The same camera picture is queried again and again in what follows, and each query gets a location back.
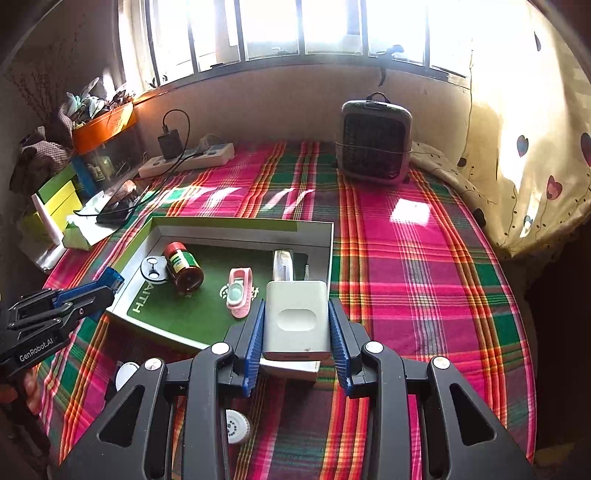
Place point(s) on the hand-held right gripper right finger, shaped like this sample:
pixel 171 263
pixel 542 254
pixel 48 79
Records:
pixel 339 350

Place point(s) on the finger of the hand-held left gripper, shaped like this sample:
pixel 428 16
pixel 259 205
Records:
pixel 112 278
pixel 87 308

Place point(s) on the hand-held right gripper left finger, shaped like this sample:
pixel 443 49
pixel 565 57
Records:
pixel 254 355

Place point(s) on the white charger adapter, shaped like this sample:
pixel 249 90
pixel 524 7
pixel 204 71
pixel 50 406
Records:
pixel 295 318

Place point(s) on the pink clip device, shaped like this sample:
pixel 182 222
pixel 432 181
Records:
pixel 240 295

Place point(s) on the green grey cardboard box lid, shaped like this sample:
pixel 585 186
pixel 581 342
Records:
pixel 203 314

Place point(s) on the brown pill bottle red cap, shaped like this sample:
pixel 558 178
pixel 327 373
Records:
pixel 184 270

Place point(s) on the small round white container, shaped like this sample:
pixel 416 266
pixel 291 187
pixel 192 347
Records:
pixel 238 427

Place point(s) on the green can white lid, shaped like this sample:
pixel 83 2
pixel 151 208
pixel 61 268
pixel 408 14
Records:
pixel 125 374

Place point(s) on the silver white stick device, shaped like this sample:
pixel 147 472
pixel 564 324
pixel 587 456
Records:
pixel 282 265

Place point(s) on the person's left hand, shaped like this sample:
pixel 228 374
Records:
pixel 21 392

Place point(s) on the black smartphone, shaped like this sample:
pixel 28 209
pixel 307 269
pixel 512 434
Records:
pixel 115 214

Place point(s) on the white tube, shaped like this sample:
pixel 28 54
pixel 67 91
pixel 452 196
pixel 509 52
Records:
pixel 46 219

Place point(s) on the yellow cardboard box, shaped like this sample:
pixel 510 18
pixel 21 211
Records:
pixel 62 203

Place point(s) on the blue box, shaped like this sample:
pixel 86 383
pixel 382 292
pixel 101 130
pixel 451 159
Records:
pixel 85 177

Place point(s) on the plaid pink green blanket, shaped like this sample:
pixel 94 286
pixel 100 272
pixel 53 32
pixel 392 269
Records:
pixel 415 277

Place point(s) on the green cardboard box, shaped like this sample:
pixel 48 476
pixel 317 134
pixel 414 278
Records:
pixel 55 182

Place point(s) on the clear plastic bin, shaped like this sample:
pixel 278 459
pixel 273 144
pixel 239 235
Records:
pixel 115 157

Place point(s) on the brown cloth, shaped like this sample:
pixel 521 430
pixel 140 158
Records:
pixel 37 157

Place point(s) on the black power adapter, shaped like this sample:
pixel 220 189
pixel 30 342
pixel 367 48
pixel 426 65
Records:
pixel 171 144

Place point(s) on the orange box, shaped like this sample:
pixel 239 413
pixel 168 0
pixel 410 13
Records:
pixel 104 127

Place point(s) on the white power strip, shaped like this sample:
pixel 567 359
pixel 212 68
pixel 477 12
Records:
pixel 207 154

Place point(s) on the white plug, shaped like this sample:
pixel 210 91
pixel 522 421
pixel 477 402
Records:
pixel 210 141

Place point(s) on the grey clutter heap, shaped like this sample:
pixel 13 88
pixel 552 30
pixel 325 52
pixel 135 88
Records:
pixel 87 104

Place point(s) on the grey desktop fan heater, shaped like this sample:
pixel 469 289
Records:
pixel 374 143

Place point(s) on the cream heart print curtain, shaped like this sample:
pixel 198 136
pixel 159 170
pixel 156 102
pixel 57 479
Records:
pixel 531 161

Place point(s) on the window with metal bars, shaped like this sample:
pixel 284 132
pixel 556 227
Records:
pixel 277 27

